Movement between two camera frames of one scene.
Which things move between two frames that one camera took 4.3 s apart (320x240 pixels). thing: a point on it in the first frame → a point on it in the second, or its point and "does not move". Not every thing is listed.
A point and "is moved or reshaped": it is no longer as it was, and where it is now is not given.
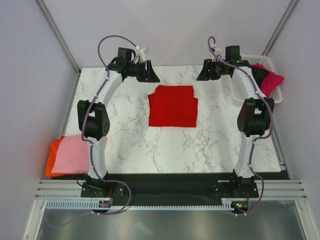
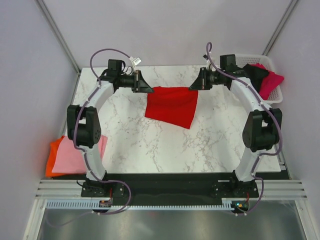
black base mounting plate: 169,187 does not move
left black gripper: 149,76 → 140,85
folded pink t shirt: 72,155 does not move
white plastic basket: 267,62 does not move
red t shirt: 173,105 is moved or reshaped
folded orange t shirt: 53,149 does not move
